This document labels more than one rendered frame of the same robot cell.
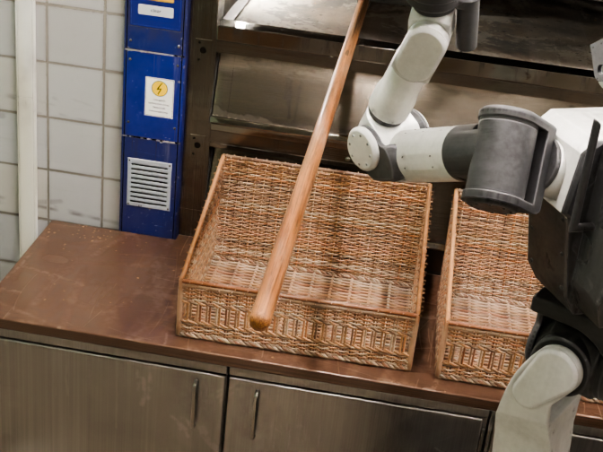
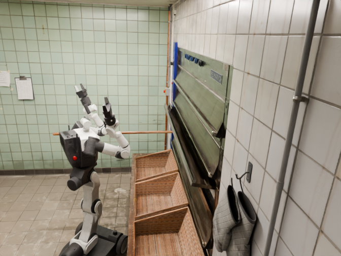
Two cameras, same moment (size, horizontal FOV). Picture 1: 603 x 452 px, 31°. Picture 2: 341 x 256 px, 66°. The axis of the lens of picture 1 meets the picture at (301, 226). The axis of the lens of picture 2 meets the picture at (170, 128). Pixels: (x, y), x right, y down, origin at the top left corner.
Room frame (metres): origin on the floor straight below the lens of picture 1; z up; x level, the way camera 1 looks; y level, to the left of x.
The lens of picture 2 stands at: (1.89, -2.78, 2.23)
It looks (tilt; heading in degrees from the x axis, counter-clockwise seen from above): 20 degrees down; 77
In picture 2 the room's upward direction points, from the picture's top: 2 degrees clockwise
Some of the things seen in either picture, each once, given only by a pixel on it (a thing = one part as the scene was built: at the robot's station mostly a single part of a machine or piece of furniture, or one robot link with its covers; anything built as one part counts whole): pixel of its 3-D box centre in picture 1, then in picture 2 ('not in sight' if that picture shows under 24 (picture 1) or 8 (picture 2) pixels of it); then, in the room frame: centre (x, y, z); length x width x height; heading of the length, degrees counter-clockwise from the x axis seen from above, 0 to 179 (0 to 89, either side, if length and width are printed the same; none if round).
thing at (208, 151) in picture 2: not in sight; (190, 117); (2.56, -0.63, 1.54); 1.79 x 0.11 x 0.19; 84
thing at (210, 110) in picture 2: not in sight; (192, 88); (2.56, -0.63, 1.80); 1.79 x 0.11 x 0.19; 84
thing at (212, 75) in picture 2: not in sight; (196, 65); (2.59, -0.63, 1.99); 1.80 x 0.08 x 0.21; 84
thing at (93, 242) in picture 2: not in sight; (84, 241); (1.56, -0.60, 0.28); 0.21 x 0.20 x 0.13; 56
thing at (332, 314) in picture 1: (310, 255); (155, 168); (2.35, -0.03, 0.72); 0.56 x 0.49 x 0.28; 85
